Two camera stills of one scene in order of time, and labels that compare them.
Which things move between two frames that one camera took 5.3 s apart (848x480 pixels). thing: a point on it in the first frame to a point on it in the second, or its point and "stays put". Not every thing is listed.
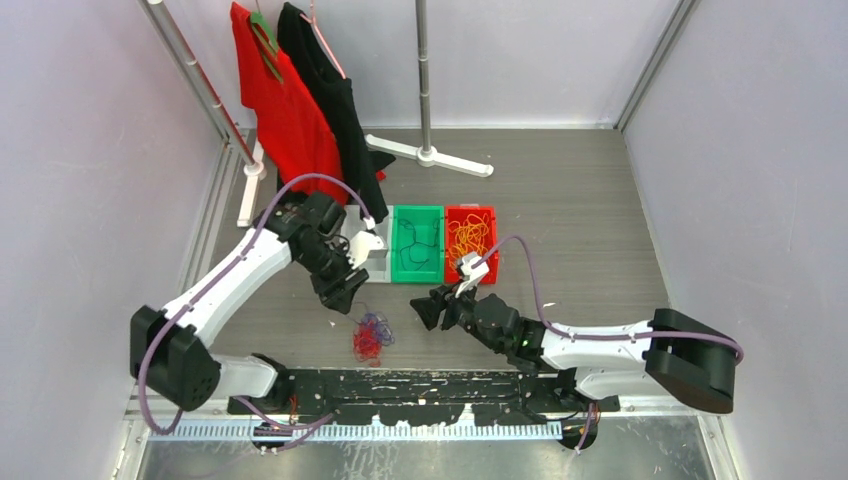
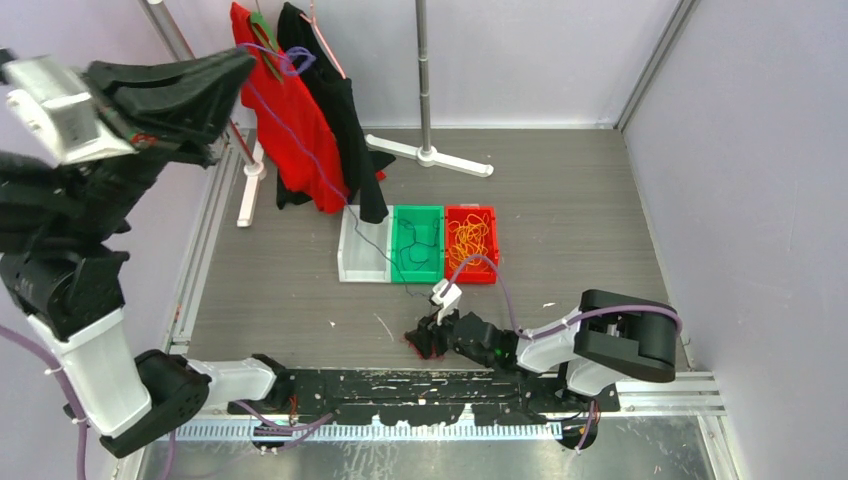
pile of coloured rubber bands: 369,335 to 433,353
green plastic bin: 418,245 stays put
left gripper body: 327,282 to 150,148
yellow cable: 470,232 stays put
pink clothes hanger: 323,39 stays put
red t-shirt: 296,131 stays put
